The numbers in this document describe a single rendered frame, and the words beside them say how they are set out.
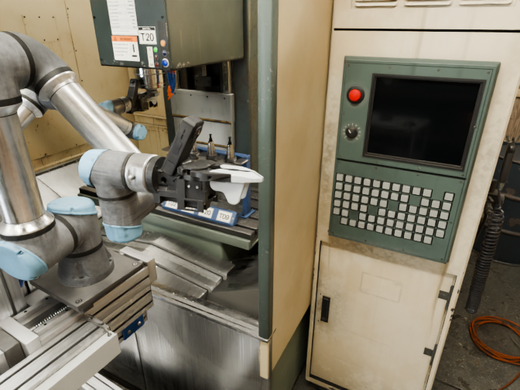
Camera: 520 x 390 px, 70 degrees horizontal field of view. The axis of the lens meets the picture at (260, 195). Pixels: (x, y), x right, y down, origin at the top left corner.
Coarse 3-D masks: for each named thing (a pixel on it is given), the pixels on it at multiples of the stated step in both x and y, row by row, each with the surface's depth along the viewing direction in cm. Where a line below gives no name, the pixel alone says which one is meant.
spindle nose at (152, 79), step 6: (138, 72) 189; (144, 72) 188; (150, 72) 189; (156, 72) 190; (162, 72) 194; (138, 78) 191; (144, 78) 190; (150, 78) 190; (156, 78) 191; (162, 78) 195; (144, 84) 191; (150, 84) 191; (156, 84) 192; (162, 84) 196
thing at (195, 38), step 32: (96, 0) 168; (160, 0) 153; (192, 0) 167; (224, 0) 189; (96, 32) 176; (192, 32) 171; (224, 32) 194; (128, 64) 174; (160, 64) 166; (192, 64) 176
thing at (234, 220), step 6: (162, 204) 202; (174, 210) 199; (180, 210) 197; (216, 210) 189; (228, 210) 187; (198, 216) 192; (216, 216) 188; (234, 216) 184; (222, 222) 186; (234, 222) 185
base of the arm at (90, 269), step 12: (84, 252) 100; (96, 252) 103; (108, 252) 109; (60, 264) 102; (72, 264) 101; (84, 264) 101; (96, 264) 103; (108, 264) 107; (60, 276) 102; (72, 276) 101; (84, 276) 102; (96, 276) 103
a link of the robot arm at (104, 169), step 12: (84, 156) 72; (96, 156) 71; (108, 156) 70; (120, 156) 70; (84, 168) 71; (96, 168) 70; (108, 168) 69; (120, 168) 69; (84, 180) 72; (96, 180) 71; (108, 180) 70; (120, 180) 69; (108, 192) 72; (120, 192) 72; (132, 192) 75
